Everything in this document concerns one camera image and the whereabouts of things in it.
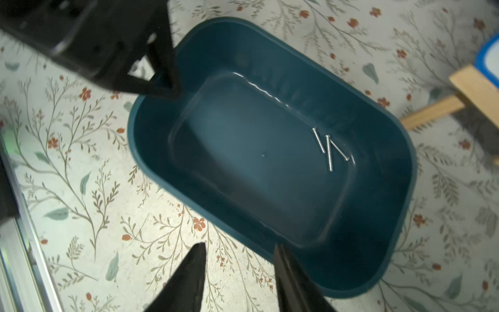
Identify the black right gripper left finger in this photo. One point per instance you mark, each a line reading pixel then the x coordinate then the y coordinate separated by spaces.
pixel 184 290

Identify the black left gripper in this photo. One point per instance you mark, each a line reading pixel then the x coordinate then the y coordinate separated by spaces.
pixel 118 45

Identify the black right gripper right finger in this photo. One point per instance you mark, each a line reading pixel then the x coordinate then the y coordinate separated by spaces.
pixel 296 290

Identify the teal plastic tray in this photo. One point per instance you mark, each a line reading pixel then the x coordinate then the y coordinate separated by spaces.
pixel 237 148

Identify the silver screw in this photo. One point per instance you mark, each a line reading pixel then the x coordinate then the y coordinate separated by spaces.
pixel 317 137
pixel 340 151
pixel 329 154

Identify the small wooden easel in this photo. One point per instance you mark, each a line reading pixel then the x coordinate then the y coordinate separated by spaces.
pixel 475 87

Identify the blue framed whiteboard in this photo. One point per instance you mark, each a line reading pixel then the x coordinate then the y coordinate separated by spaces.
pixel 487 60

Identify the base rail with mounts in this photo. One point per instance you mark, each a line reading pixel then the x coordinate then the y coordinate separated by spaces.
pixel 26 283

